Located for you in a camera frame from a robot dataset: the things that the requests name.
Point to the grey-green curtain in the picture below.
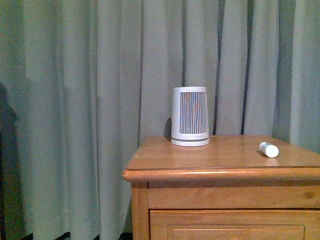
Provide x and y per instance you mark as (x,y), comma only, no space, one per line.
(83,82)

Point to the wooden drawer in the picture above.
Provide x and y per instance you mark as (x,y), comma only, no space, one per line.
(234,225)

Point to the wooden nightstand cabinet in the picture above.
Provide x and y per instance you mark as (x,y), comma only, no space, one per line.
(230,173)

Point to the white medicine bottle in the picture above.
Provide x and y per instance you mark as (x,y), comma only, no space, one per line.
(268,149)

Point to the white slatted conical device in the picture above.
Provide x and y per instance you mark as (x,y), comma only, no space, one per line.
(189,120)

